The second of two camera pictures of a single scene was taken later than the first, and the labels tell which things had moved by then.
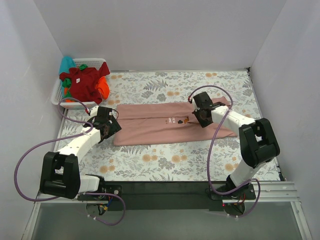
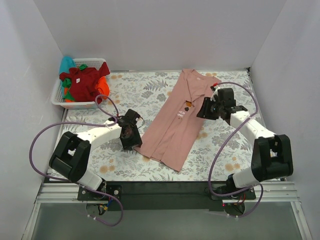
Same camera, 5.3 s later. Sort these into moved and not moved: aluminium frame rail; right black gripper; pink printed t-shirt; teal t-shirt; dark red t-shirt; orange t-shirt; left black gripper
Moved: left black gripper; pink printed t-shirt; right black gripper
Not moved: teal t-shirt; aluminium frame rail; orange t-shirt; dark red t-shirt
